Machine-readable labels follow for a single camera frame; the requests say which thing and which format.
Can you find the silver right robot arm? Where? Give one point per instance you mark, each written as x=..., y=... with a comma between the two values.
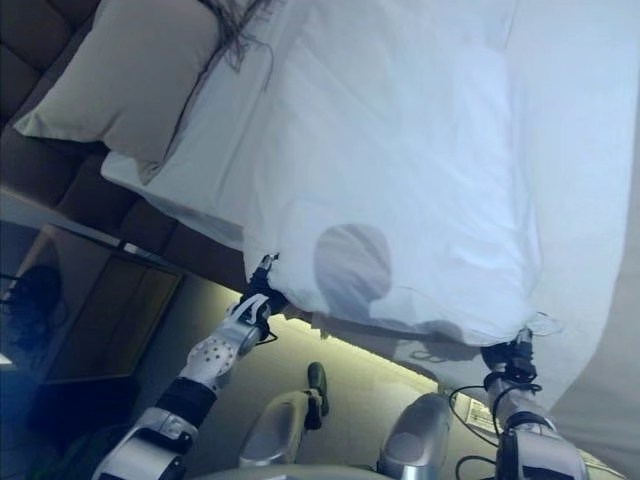
x=540, y=440

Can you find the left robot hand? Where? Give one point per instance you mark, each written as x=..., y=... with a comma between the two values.
x=267, y=287

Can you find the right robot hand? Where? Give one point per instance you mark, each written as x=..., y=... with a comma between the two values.
x=510, y=360

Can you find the white duvet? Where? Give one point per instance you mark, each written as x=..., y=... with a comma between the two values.
x=425, y=150

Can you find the wooden nightstand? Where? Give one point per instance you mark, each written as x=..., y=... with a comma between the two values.
x=115, y=310

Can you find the fringed macrame cushion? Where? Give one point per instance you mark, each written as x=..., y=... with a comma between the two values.
x=240, y=30

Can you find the silver robot leg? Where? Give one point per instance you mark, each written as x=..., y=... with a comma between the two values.
x=275, y=430
x=415, y=435

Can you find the printed white paper sheet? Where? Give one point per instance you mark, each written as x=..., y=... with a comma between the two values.
x=477, y=412

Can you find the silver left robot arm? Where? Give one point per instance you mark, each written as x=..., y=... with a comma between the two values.
x=210, y=360

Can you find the beige textured bedspread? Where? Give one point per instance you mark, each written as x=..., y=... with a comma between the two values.
x=600, y=325

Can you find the silver right robot leg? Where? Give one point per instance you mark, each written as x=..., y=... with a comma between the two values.
x=415, y=435

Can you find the large beige pillow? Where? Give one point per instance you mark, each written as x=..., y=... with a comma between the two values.
x=125, y=85

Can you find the silver left robot leg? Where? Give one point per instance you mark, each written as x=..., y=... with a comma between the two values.
x=275, y=430

